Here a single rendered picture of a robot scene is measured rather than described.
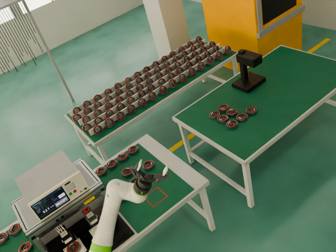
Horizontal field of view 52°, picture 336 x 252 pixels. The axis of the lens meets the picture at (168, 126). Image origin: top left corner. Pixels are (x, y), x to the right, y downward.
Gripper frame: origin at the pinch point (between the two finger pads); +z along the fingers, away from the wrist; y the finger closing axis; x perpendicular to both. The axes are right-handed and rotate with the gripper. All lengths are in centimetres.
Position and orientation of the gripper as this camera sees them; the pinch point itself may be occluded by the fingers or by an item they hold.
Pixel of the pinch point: (153, 165)
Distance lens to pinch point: 171.9
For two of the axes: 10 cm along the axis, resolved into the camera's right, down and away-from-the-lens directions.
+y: 9.5, 2.2, 2.0
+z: 2.9, -5.6, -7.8
